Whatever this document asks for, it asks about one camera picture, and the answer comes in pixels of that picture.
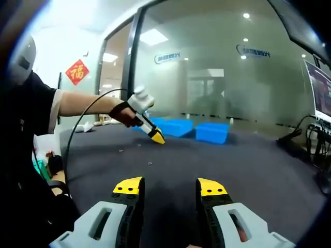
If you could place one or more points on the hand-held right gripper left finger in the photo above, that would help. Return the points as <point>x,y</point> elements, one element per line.
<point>93,227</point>

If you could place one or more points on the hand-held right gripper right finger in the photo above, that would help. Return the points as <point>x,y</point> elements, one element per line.
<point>250,227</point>

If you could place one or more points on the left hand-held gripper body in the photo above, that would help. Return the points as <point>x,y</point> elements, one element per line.
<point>141,102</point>

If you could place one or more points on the blue plastic bin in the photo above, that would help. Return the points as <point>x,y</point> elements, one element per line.
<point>178,127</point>
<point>155,120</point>
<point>212,133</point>

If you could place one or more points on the person's left hand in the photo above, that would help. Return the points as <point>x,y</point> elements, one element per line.
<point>124,115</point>

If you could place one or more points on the black office chair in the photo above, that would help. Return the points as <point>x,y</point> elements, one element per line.
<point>57,184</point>

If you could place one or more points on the white plastic bag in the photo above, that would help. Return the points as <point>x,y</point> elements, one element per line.
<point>83,127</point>

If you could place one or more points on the black pouch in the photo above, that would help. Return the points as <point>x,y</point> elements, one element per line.
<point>54,164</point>

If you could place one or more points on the green plastic basket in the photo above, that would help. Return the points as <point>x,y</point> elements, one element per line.
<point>39,169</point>

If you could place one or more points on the person's black clothed torso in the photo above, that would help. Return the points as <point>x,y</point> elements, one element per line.
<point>23,155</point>

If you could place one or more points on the white worn device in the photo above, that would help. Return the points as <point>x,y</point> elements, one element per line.
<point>23,62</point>

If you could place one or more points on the open laptop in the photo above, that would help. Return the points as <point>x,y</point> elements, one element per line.
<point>322,90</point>

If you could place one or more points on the black monitor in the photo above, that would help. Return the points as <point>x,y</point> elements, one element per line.
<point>300,28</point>

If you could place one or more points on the red paper wall decoration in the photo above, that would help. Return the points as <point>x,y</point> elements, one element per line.
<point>77,72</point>

